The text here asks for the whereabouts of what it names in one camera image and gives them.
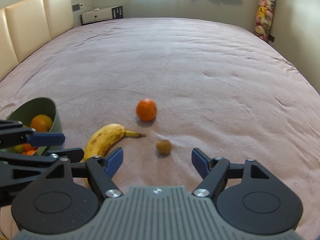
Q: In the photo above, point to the yellow banana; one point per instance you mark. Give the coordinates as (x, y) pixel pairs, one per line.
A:
(103, 139)

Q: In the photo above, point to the white bedside cabinet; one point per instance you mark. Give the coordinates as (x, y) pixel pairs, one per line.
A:
(102, 14)

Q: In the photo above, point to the cream padded headboard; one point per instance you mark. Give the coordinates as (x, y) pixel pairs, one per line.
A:
(28, 25)

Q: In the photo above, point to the wall socket panel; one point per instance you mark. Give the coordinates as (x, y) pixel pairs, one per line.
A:
(77, 7)

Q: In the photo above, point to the tangerine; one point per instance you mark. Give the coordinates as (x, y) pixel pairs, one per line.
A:
(30, 152)
(28, 147)
(146, 110)

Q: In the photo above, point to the plush toy hanging organizer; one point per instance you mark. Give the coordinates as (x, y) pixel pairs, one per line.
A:
(264, 19)

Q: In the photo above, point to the large orange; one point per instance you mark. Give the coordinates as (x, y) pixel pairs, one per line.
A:
(41, 123)

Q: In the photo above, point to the pink bed blanket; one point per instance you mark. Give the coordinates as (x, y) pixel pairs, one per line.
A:
(217, 87)

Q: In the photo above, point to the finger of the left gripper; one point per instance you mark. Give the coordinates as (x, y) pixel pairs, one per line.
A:
(42, 139)
(74, 155)

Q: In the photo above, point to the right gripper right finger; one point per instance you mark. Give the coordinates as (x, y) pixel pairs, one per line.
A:
(213, 171)

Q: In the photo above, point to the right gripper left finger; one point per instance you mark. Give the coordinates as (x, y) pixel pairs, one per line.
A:
(101, 171)

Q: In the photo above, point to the green yellow pear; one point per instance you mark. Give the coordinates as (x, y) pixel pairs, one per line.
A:
(19, 149)

